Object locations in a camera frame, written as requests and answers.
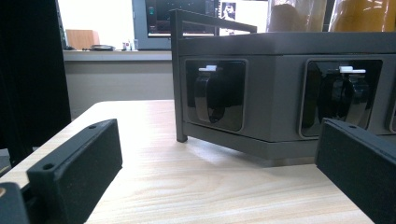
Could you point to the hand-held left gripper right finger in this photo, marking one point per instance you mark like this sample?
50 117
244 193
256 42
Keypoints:
361 168

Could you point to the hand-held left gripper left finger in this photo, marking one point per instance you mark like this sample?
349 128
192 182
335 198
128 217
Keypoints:
81 165

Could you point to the dark grey corner rack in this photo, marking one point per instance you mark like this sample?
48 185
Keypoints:
274 93

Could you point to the amber jar with beige lid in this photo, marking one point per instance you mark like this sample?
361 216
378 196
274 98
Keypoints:
361 15

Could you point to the right black rotary knob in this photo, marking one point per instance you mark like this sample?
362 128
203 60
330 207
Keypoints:
342 93

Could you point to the black rotary knob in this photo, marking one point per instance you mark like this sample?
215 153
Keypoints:
342 93
214 93

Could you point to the grey window sill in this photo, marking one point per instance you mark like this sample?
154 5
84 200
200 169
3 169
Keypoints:
116 55

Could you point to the dark flat object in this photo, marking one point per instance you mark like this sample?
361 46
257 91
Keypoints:
102 47

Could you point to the brown wooden box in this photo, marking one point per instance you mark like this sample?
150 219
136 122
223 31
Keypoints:
82 39

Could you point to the small bottles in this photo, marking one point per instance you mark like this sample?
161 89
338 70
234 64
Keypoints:
129 46

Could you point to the left black rotary knob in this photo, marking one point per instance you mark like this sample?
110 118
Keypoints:
214 93

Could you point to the dark screen monitor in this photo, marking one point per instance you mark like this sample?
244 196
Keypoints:
158 15

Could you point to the bright screen monitor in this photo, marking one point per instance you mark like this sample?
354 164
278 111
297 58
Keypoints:
246 14

